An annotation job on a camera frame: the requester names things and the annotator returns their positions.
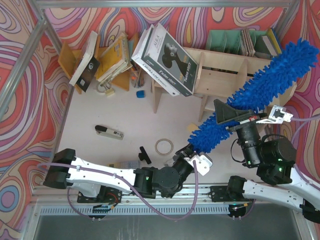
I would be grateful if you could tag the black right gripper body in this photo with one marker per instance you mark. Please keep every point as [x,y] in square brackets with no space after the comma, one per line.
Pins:
[243,122]

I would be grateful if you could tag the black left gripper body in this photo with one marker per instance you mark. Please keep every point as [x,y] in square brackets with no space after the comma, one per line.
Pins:
[188,152]

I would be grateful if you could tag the blue microfibre duster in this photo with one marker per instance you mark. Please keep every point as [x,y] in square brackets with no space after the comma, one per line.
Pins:
[273,80]

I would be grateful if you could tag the black T-shaped plastic piece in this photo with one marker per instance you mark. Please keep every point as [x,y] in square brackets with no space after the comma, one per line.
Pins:
[143,156]

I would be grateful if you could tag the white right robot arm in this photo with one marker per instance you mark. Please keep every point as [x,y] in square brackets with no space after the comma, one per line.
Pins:
[274,161]

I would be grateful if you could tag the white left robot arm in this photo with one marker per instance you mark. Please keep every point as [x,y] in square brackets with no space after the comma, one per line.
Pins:
[69,171]

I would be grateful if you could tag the wooden bookshelf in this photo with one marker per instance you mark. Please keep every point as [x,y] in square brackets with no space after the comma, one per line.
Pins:
[221,74]

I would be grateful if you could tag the yellow sticky note pad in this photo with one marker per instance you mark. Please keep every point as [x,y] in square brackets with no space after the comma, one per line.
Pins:
[192,127]

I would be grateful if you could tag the masking tape roll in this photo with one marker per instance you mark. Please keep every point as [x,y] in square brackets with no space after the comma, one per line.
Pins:
[164,147]

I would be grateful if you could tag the beige calculator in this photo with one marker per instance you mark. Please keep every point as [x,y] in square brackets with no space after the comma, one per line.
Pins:
[133,164]

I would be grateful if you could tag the brown card stack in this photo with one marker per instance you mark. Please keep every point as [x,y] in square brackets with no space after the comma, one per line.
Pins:
[247,43]

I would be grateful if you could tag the green desk organiser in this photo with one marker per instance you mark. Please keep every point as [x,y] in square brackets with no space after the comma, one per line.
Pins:
[230,42]

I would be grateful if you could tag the grey book in organiser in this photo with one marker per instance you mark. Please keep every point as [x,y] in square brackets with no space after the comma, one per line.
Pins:
[264,48]

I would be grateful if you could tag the blue stamp block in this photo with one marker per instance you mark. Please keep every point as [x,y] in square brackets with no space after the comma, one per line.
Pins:
[140,94]

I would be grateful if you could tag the black white Twins story book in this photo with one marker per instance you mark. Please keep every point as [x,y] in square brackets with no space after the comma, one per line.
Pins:
[170,61]

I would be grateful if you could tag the blue yellow book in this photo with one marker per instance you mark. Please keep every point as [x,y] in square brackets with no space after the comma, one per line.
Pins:
[274,40]

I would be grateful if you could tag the pencils bundle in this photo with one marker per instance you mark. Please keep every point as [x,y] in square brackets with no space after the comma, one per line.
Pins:
[137,78]

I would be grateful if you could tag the white Chokladfabriken book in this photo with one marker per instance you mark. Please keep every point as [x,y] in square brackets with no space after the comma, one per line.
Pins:
[137,57]

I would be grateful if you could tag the yellow worn books stack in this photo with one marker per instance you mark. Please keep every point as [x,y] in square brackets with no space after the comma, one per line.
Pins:
[114,60]

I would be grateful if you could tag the white book with black cover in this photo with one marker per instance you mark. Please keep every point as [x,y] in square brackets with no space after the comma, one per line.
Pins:
[86,64]

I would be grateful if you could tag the yellow wooden book stand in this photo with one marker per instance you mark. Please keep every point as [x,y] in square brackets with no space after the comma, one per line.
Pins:
[67,60]

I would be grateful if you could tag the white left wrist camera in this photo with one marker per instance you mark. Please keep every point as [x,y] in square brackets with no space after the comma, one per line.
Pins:
[201,160]

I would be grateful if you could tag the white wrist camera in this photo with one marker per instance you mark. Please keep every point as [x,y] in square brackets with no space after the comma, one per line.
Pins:
[277,115]
[201,160]

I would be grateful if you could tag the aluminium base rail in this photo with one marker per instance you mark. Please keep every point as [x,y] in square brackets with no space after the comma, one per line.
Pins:
[209,201]

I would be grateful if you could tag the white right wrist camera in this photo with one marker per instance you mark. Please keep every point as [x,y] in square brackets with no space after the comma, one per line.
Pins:
[277,115]

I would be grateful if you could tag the padlock with ring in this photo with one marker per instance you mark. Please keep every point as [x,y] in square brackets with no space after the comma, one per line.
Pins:
[105,89]

